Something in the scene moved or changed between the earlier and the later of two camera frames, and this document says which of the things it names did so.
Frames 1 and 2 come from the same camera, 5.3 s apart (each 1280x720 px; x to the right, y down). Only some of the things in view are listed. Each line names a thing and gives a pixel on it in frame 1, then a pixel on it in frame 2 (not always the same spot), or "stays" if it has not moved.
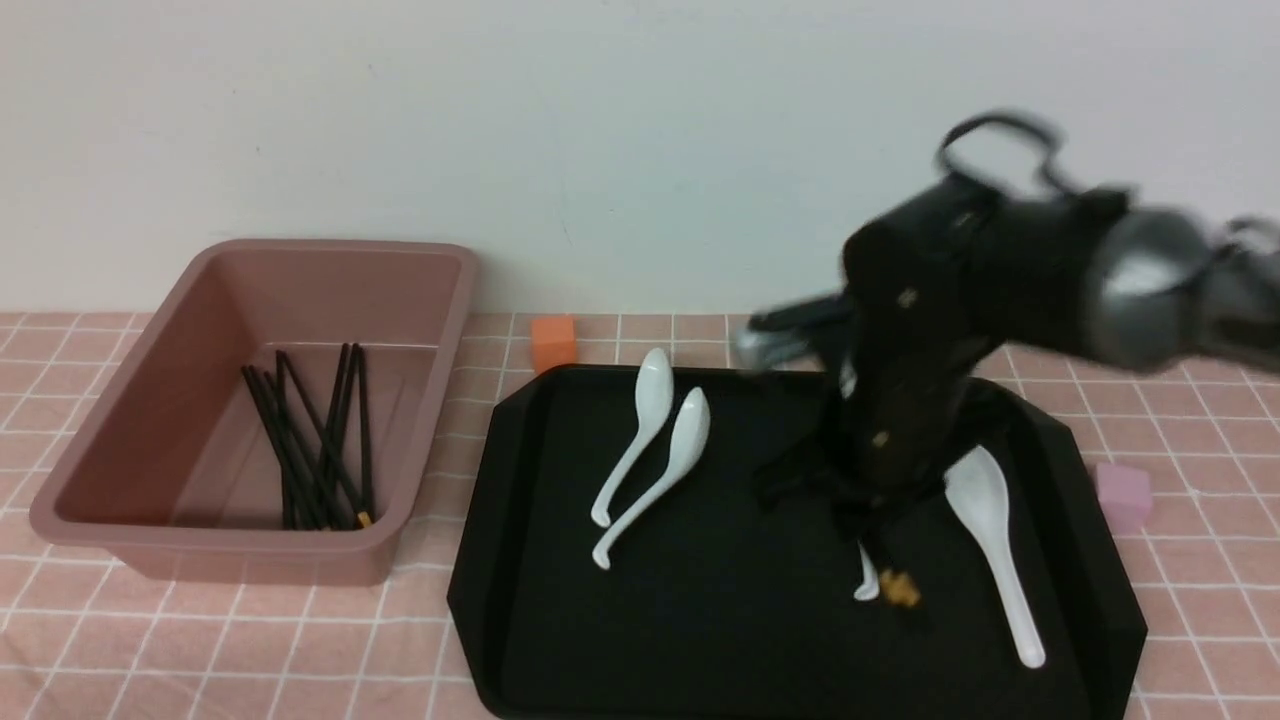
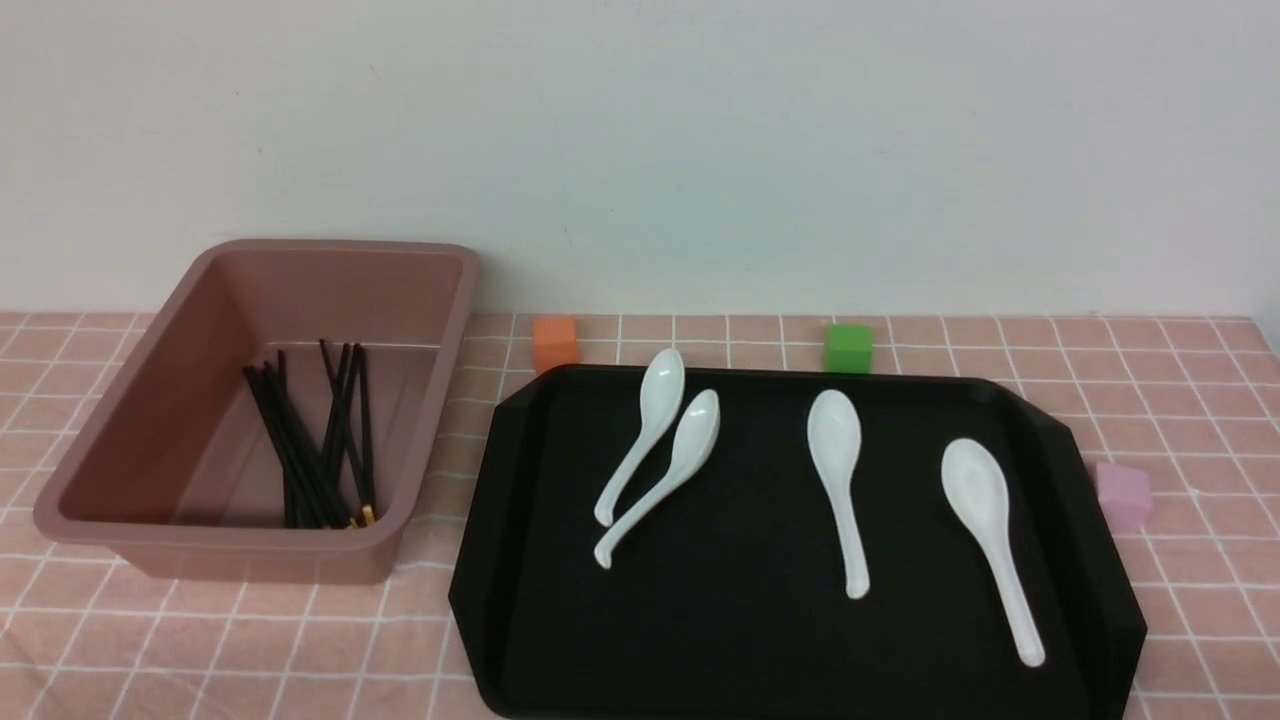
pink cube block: [1126, 497] stays
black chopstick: [362, 515] to [365, 499]
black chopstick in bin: [283, 445] stays
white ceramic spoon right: [976, 482] stays
